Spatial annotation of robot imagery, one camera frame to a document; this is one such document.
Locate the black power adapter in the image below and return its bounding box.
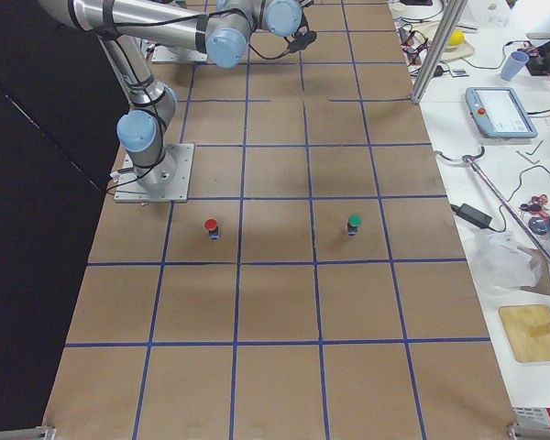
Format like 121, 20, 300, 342
450, 203, 492, 229

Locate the teach pendant tablet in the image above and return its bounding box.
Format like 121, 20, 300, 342
465, 87, 538, 139

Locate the clear plastic bag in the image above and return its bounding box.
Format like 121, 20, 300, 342
463, 230, 545, 297

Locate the red push button switch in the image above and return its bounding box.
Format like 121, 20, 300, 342
203, 218, 220, 240

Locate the aluminium frame post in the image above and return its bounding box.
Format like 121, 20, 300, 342
411, 0, 468, 105

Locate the blue plastic cup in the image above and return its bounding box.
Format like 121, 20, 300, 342
500, 50, 530, 82

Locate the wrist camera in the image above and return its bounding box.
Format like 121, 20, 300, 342
287, 30, 317, 54

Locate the metal walking cane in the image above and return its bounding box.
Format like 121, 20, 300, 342
434, 147, 550, 268

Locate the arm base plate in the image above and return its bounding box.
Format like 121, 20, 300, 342
152, 46, 207, 64
113, 144, 195, 203

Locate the green push button switch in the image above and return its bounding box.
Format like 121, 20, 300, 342
346, 214, 362, 237

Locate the yellow lemon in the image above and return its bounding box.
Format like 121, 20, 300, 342
447, 30, 465, 48

